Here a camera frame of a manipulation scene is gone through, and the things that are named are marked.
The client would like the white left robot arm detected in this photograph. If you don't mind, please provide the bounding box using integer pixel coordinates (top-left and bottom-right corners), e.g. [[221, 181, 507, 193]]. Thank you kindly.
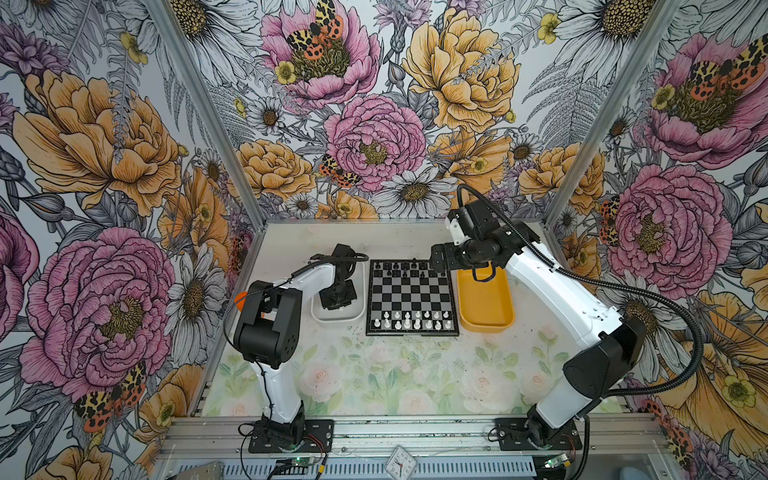
[[230, 244, 369, 453]]

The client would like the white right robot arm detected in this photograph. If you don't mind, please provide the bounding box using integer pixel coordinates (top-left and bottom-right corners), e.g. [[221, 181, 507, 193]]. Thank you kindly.
[[430, 200, 647, 449]]

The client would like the white plastic tub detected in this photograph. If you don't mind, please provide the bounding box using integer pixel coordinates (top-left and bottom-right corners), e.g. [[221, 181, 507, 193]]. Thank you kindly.
[[310, 263, 368, 324]]

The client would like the black white chessboard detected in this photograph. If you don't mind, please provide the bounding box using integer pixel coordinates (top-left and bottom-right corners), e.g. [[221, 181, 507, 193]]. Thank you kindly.
[[365, 259, 460, 337]]

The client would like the yellow plastic tub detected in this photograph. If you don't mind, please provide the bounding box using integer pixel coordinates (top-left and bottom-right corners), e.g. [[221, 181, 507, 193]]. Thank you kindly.
[[456, 267, 516, 334]]

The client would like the orange pill bottle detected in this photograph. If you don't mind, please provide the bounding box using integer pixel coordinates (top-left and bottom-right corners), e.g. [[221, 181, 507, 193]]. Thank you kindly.
[[234, 292, 248, 311]]

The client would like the white analog clock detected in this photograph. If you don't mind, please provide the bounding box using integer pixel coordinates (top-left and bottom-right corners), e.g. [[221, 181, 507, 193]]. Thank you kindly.
[[385, 446, 418, 480]]

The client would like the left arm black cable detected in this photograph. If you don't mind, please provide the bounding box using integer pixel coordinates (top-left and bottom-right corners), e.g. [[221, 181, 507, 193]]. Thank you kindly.
[[221, 251, 370, 480]]

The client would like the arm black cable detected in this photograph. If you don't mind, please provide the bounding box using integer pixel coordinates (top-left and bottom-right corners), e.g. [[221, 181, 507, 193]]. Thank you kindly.
[[221, 251, 370, 480], [455, 183, 705, 480]]

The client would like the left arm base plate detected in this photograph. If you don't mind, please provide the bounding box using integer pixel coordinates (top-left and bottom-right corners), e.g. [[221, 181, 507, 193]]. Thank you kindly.
[[247, 416, 335, 454]]

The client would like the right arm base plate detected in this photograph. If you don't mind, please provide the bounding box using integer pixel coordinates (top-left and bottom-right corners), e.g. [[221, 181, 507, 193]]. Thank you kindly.
[[491, 417, 583, 452]]

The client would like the aluminium front rail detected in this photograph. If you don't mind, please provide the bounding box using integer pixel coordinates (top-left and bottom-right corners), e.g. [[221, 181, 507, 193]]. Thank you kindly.
[[158, 413, 669, 460]]

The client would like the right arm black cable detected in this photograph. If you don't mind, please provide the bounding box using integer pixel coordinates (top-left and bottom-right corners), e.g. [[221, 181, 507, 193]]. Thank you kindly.
[[455, 183, 705, 480]]

